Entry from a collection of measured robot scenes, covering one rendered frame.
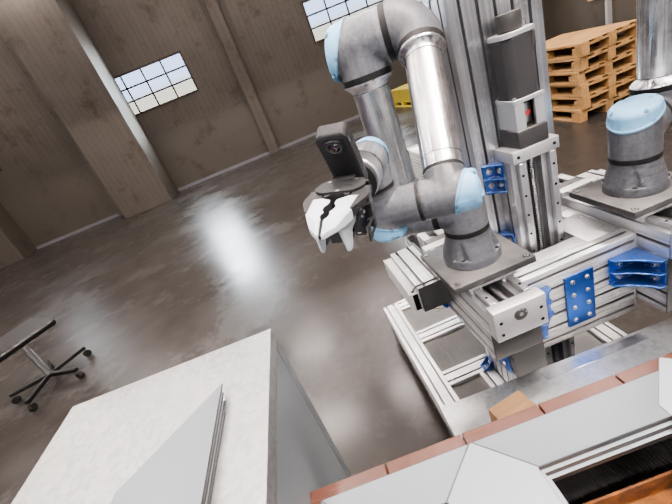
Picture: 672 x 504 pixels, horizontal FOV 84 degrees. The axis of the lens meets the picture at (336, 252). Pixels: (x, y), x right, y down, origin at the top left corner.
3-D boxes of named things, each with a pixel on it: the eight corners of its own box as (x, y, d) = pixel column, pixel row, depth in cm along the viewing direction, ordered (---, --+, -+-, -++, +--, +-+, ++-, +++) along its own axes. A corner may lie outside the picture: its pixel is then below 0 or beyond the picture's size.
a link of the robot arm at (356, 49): (441, 238, 96) (379, -2, 73) (385, 249, 102) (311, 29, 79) (441, 217, 106) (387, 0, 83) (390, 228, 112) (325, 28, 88)
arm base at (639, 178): (588, 190, 111) (586, 158, 107) (634, 170, 111) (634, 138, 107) (634, 203, 97) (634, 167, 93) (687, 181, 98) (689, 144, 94)
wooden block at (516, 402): (521, 402, 100) (518, 389, 98) (539, 418, 95) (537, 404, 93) (490, 421, 99) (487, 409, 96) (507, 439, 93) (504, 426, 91)
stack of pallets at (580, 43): (647, 96, 448) (648, 15, 411) (583, 123, 445) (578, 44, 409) (569, 95, 560) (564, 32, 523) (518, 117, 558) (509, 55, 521)
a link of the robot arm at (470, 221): (492, 229, 92) (482, 178, 86) (436, 240, 97) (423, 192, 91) (487, 209, 102) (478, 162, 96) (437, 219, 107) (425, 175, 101)
